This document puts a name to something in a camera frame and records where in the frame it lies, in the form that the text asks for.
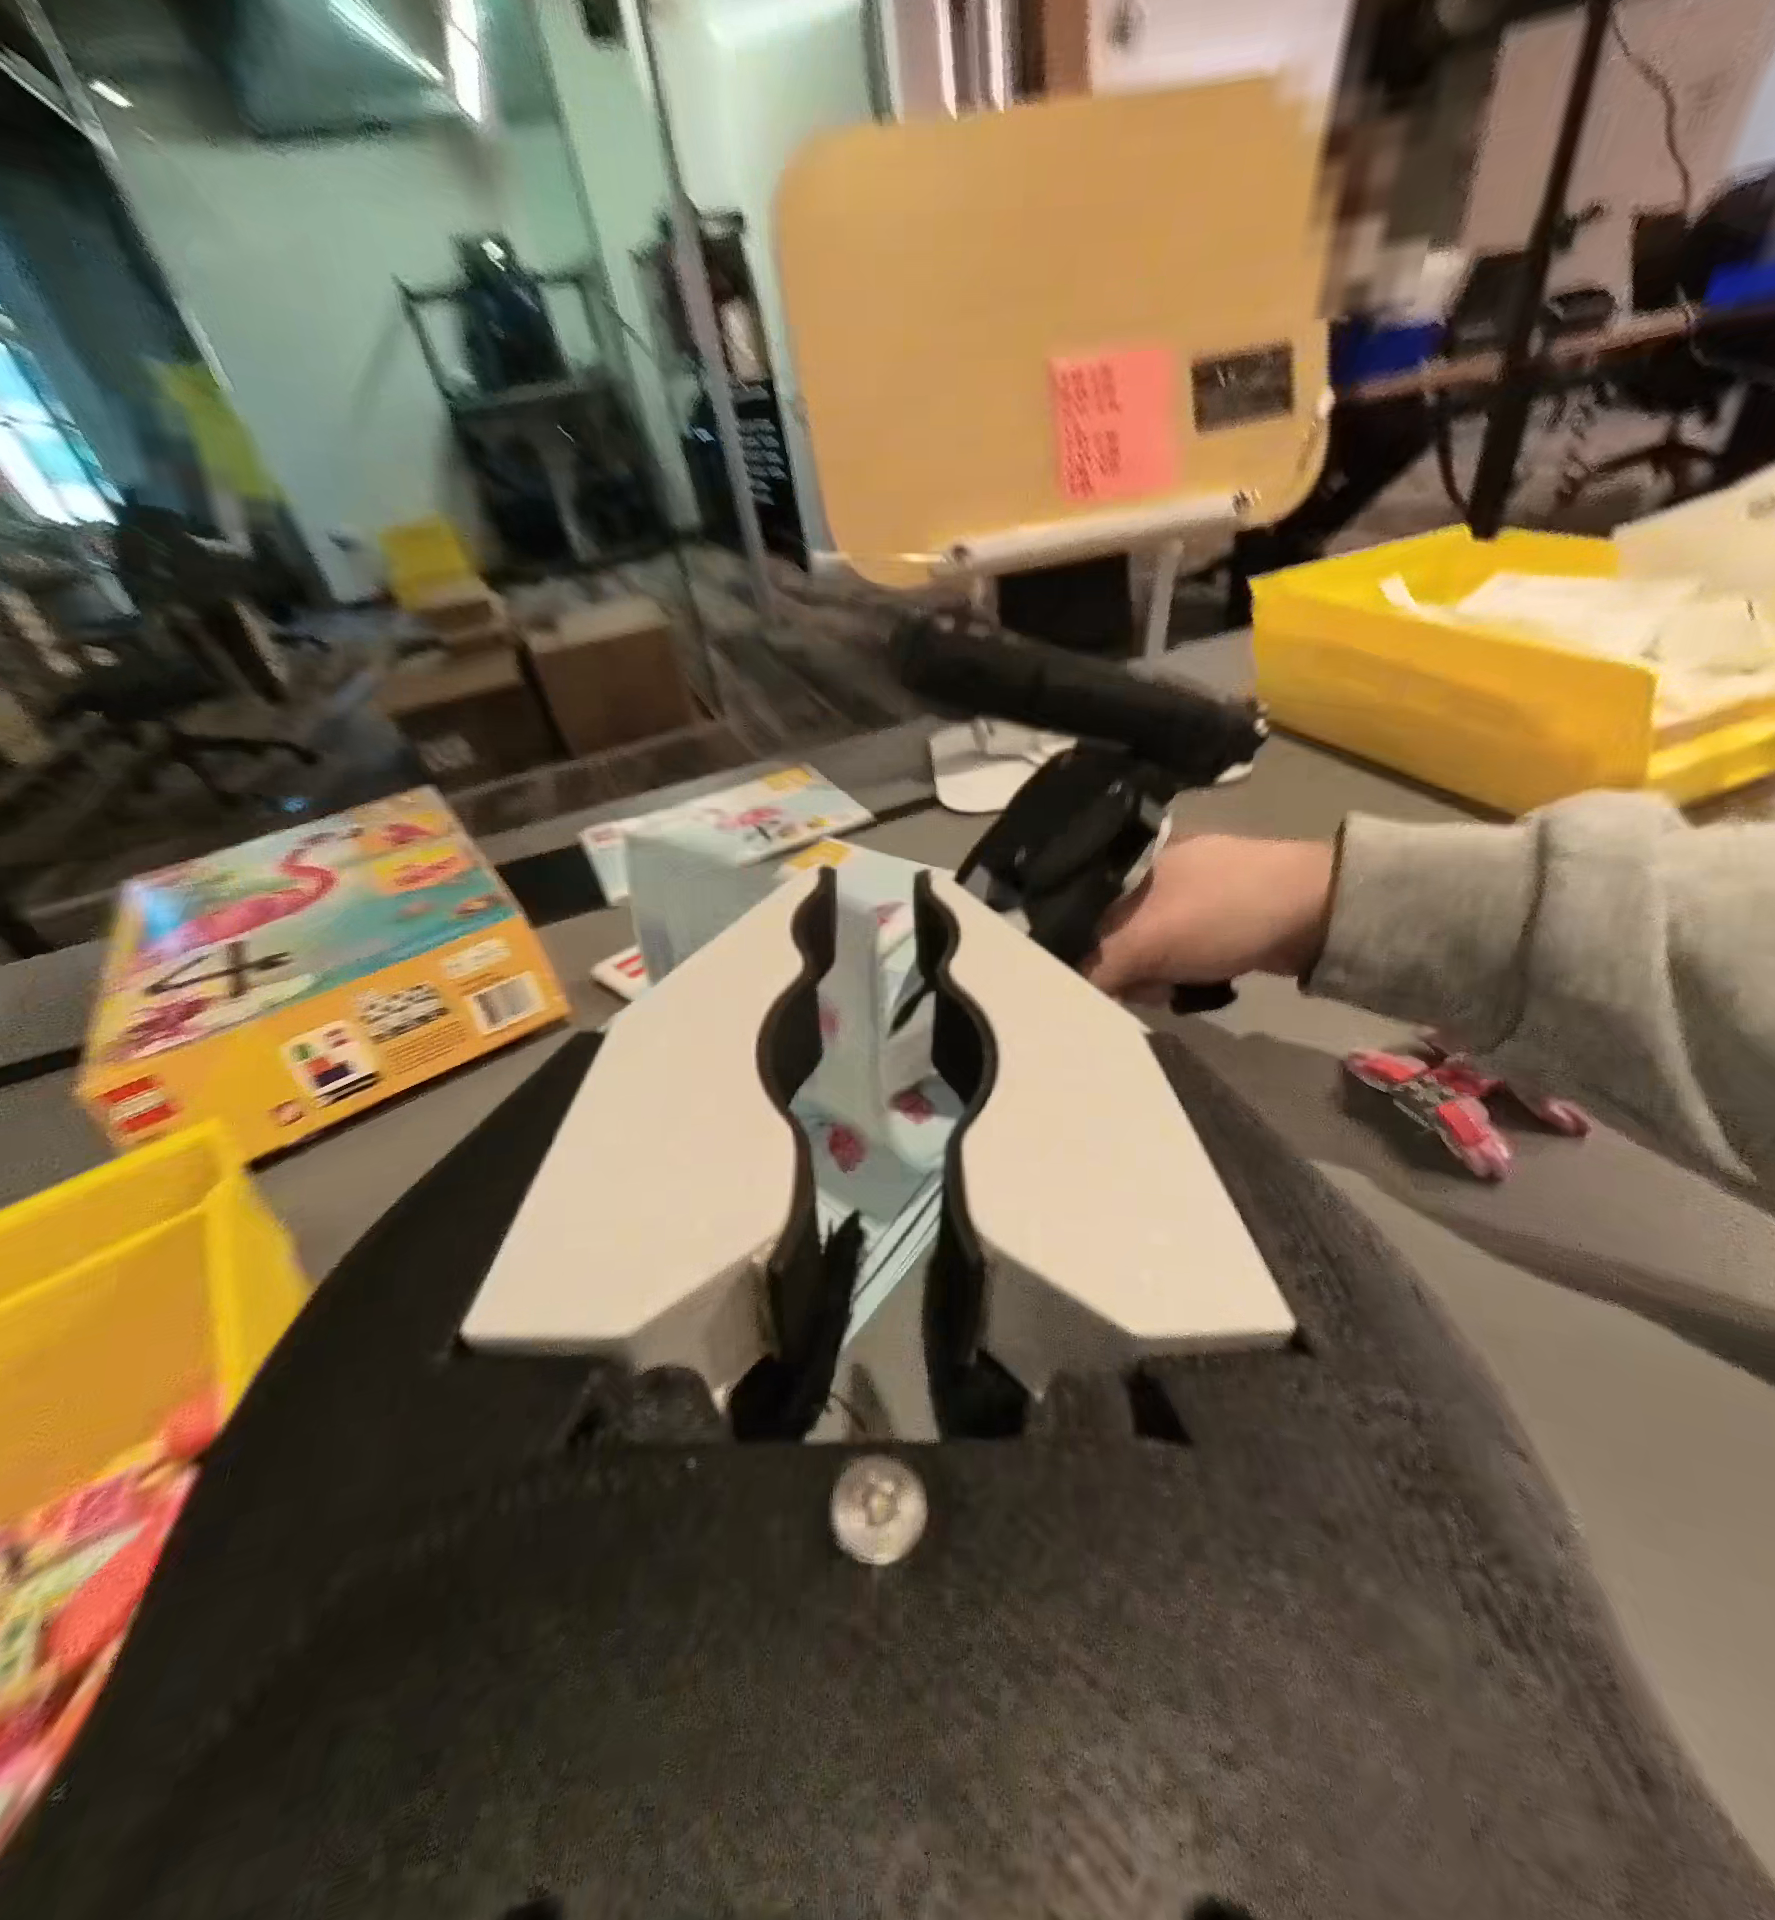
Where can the brown cardboard box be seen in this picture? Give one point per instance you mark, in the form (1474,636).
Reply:
(461,719)
(609,684)

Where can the black tape strip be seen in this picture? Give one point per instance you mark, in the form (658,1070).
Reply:
(17,1071)

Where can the pink toy brick model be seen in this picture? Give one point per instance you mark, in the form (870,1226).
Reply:
(1443,1103)

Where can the pile of white paper bags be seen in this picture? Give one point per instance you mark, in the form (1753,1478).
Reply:
(1697,600)

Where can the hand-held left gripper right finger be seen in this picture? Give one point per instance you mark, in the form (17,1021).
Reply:
(1112,1184)

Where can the pile of toy bricks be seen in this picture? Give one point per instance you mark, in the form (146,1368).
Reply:
(17,1620)

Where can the small yellow bin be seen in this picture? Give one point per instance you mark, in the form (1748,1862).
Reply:
(429,558)

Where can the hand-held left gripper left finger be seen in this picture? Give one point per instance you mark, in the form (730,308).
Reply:
(647,1184)

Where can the black metal rack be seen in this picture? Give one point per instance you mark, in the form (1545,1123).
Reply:
(529,435)

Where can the yellow plastic bin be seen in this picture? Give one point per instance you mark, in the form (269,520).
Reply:
(1456,706)
(62,1319)

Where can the black label sticker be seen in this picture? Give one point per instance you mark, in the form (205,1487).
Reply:
(1243,387)

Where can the pink sticky note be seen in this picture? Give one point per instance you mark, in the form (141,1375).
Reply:
(1112,428)

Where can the wooden book stand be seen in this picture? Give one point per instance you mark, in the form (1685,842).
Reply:
(978,301)

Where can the black tripod pole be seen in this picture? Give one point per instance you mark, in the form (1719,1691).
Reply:
(1541,271)

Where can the person's right hand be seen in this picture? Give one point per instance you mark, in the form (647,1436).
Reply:
(1231,909)

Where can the black chair back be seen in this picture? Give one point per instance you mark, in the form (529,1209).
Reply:
(1067,608)

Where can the yellow toy box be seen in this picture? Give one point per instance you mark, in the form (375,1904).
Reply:
(304,931)

